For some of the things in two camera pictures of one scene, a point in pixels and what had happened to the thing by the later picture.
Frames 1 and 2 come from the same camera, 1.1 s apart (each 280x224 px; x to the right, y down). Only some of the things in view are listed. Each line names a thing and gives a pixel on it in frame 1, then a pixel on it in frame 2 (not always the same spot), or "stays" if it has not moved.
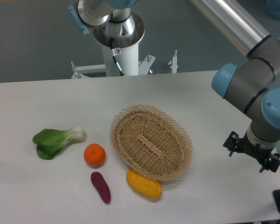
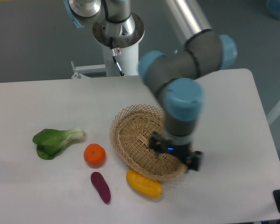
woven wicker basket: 150,141 stays
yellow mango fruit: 149,187 stays
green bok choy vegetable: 49,143 stays
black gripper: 234,142 to 158,144
